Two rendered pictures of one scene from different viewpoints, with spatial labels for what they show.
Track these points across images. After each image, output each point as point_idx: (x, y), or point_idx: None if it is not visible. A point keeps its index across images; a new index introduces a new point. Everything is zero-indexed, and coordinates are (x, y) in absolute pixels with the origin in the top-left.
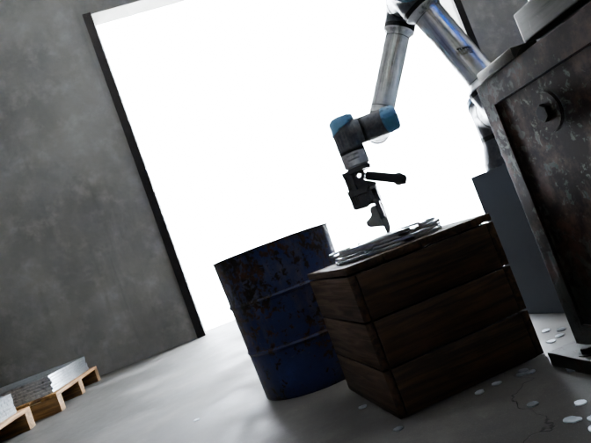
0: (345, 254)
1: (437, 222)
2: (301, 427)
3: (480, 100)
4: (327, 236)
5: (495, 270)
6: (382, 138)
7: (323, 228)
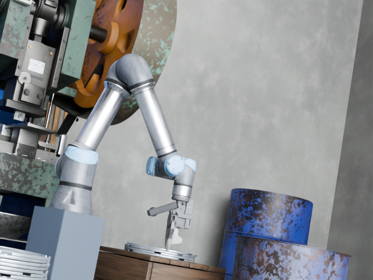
0: (177, 254)
1: (127, 247)
2: None
3: None
4: (236, 248)
5: (96, 278)
6: (164, 176)
7: (237, 239)
